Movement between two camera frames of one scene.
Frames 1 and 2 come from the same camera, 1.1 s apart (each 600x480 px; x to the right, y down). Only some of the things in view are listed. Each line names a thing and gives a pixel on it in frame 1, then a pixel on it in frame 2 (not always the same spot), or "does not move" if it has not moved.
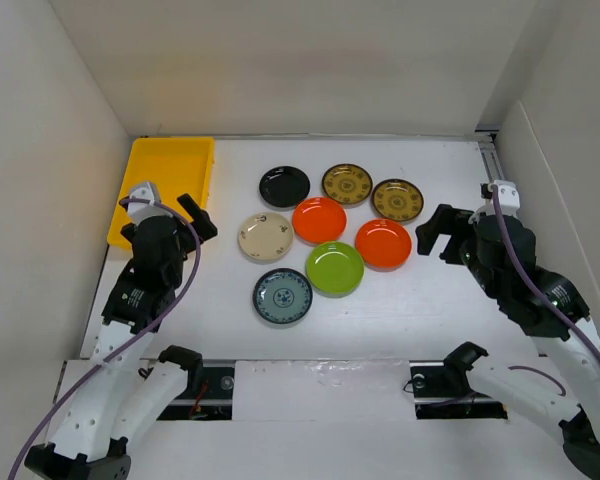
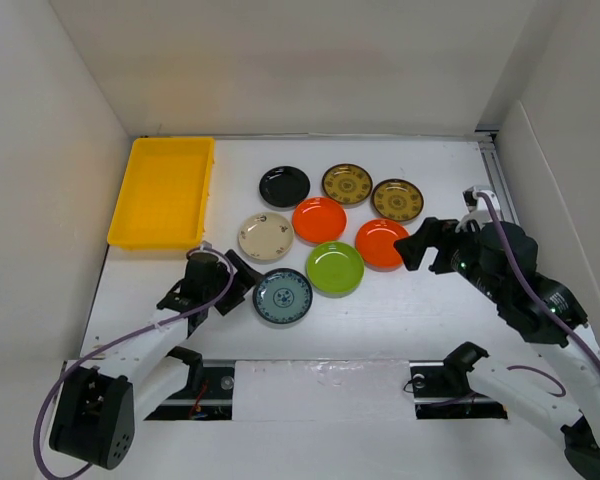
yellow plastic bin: [175, 166] does not move
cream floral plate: [265, 236] does not move
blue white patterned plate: [282, 295] does not move
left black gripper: [204, 228] to [234, 296]
